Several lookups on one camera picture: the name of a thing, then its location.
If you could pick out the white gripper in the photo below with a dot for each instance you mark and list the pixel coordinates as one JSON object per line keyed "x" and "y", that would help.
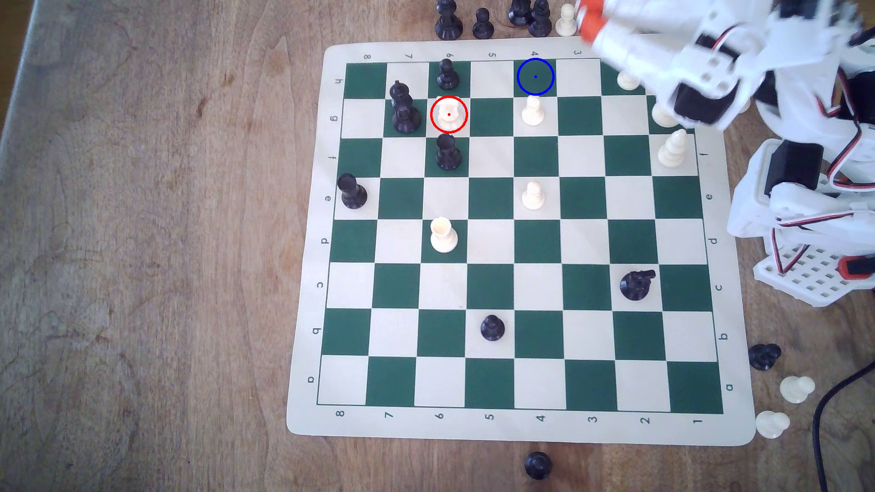
{"x": 613, "y": 34}

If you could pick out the white chess pawn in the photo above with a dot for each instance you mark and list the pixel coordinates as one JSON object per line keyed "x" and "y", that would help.
{"x": 533, "y": 113}
{"x": 627, "y": 82}
{"x": 566, "y": 22}
{"x": 533, "y": 197}
{"x": 448, "y": 115}

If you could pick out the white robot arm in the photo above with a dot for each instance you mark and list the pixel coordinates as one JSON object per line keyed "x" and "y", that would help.
{"x": 793, "y": 68}

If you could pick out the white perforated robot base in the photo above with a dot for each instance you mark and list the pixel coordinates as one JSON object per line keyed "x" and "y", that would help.
{"x": 813, "y": 273}

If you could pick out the black chess piece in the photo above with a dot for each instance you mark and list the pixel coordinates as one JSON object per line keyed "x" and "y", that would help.
{"x": 540, "y": 22}
{"x": 519, "y": 12}
{"x": 448, "y": 22}

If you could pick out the tall white chess piece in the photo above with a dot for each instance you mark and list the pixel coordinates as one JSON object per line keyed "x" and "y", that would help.
{"x": 662, "y": 116}

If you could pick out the black chess pawn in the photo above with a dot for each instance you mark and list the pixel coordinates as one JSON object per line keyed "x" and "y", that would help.
{"x": 447, "y": 74}
{"x": 492, "y": 329}
{"x": 538, "y": 466}
{"x": 353, "y": 193}
{"x": 448, "y": 154}
{"x": 482, "y": 26}

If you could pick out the white chess bishop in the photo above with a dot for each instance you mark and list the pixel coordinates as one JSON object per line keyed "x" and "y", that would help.
{"x": 672, "y": 150}

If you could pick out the tall black chess king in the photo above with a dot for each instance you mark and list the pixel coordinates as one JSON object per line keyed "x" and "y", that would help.
{"x": 406, "y": 117}

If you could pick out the black chess knight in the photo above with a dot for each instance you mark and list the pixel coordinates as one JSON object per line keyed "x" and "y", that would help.
{"x": 636, "y": 285}
{"x": 763, "y": 357}

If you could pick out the green white chess board mat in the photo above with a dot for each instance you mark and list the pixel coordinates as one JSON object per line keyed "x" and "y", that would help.
{"x": 540, "y": 287}

